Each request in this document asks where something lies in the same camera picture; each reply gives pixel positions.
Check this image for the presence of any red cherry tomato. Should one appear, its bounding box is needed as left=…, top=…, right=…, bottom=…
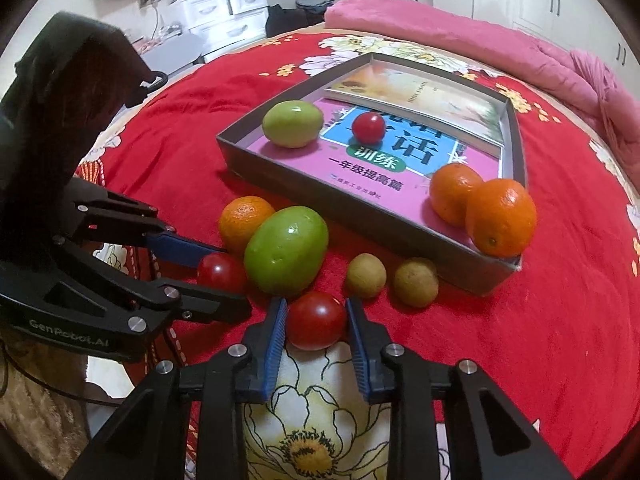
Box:
left=352, top=112, right=386, bottom=145
left=286, top=290, right=347, bottom=351
left=196, top=252, right=248, bottom=295

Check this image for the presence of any small orange mandarin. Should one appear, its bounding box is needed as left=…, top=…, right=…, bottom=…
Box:
left=218, top=195, right=276, bottom=254

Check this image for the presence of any green mango fruit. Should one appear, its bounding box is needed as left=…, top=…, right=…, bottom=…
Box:
left=244, top=206, right=329, bottom=297

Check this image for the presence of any large orange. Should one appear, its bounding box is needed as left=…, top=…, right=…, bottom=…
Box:
left=465, top=179, right=537, bottom=259

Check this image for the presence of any orange tangerine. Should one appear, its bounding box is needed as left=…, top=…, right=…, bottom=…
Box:
left=428, top=162, right=484, bottom=229

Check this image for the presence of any green apple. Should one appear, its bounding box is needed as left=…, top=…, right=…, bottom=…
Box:
left=262, top=101, right=324, bottom=148

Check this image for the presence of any brown kiwi fruit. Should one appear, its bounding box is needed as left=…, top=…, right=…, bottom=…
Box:
left=346, top=252, right=387, bottom=299
left=393, top=258, right=439, bottom=309

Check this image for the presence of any white low bench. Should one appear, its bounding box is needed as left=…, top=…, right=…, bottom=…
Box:
left=132, top=32, right=205, bottom=81

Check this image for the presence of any white drawer cabinet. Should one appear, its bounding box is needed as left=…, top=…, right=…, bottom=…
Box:
left=168, top=0, right=268, bottom=63

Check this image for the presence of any red floral blanket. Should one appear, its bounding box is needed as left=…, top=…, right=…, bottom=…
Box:
left=76, top=34, right=639, bottom=479

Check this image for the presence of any pink exercise book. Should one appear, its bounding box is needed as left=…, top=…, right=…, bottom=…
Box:
left=245, top=99, right=501, bottom=246

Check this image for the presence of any grey cardboard box tray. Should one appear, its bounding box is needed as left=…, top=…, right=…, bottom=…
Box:
left=217, top=53, right=526, bottom=295

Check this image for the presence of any black bag on floor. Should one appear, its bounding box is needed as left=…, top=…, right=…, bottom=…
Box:
left=266, top=0, right=335, bottom=38

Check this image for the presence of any yellow picture book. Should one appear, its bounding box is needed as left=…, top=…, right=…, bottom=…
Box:
left=324, top=60, right=504, bottom=157

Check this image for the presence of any pink quilt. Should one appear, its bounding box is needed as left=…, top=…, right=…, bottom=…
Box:
left=324, top=0, right=639, bottom=185

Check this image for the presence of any white wardrobe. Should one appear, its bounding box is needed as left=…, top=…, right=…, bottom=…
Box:
left=433, top=0, right=639, bottom=96

